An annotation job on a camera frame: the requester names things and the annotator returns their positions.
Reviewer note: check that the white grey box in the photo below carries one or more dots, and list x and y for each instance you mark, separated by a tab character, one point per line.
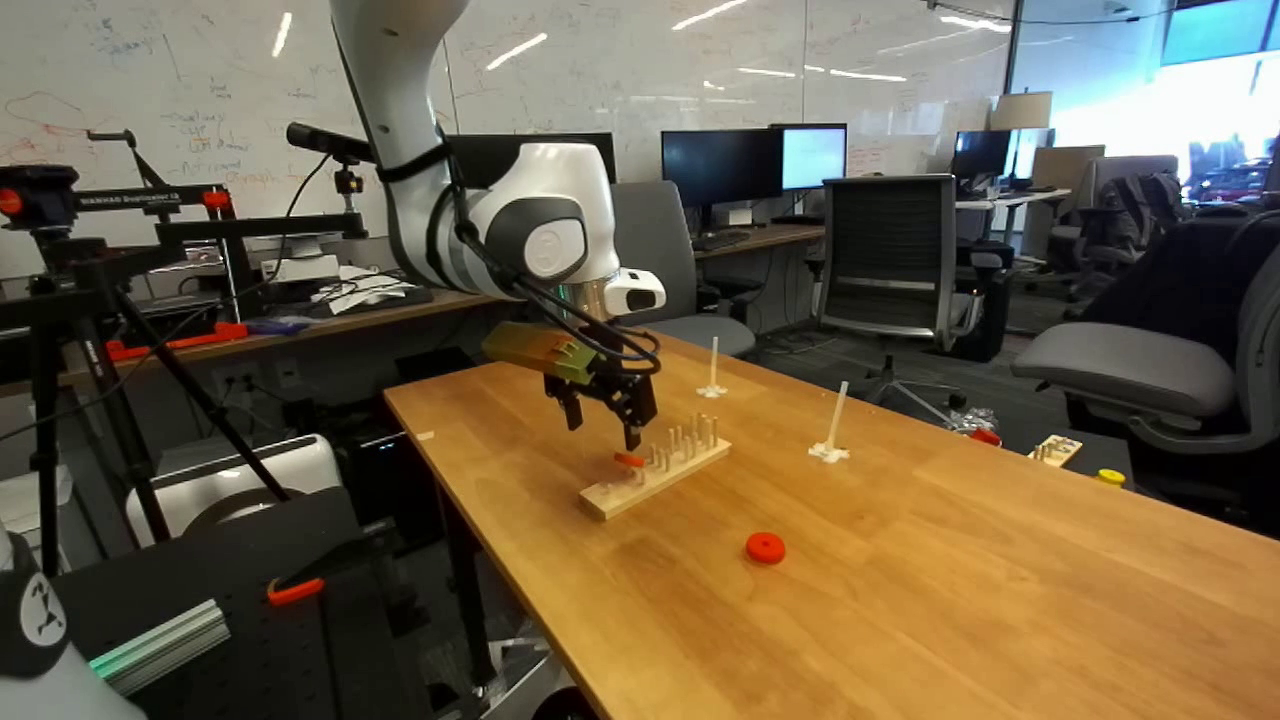
224	487

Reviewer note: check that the beige lamp shade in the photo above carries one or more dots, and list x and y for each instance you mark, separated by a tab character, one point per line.
1023	111

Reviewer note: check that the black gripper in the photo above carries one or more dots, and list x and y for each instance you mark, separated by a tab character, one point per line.
597	386

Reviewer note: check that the grey office chair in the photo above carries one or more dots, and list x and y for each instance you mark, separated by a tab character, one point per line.
1133	372

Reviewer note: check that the yellow block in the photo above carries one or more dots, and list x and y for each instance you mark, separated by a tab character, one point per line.
1109	472

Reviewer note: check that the wooden peg base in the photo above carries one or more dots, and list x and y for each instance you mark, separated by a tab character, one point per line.
626	499

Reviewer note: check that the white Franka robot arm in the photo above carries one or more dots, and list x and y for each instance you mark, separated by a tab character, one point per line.
532	225

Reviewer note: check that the grey swivel chair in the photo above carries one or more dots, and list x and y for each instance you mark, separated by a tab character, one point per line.
667	252

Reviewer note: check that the wooden wall desk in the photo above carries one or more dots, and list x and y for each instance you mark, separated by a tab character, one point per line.
344	317

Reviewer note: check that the yellow wrist camera mount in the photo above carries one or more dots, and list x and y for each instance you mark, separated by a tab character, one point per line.
532	350

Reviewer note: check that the lit computer monitor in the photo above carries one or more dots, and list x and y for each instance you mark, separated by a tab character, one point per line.
810	158

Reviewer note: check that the beige packet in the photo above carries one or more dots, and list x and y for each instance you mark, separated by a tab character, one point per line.
1053	448

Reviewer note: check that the aluminium extrusion bar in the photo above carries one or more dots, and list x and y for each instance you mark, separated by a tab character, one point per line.
161	646

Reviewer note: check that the white papers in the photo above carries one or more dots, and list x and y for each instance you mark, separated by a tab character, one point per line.
362	289

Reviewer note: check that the red bar clamp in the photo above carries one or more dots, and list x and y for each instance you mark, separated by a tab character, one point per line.
172	344

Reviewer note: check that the orange disk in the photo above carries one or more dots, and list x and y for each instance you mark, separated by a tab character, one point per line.
626	458
764	544

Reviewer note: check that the black office chair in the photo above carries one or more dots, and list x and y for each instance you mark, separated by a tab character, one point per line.
886	252

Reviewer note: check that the black cart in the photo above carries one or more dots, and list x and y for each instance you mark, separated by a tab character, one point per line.
267	640

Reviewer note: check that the black tripod rig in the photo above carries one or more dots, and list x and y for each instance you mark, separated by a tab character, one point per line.
46	401

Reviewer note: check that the black sensor bar camera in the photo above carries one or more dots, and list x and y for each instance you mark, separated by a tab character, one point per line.
327	139

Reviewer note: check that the red cup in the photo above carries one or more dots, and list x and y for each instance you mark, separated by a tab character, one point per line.
984	434

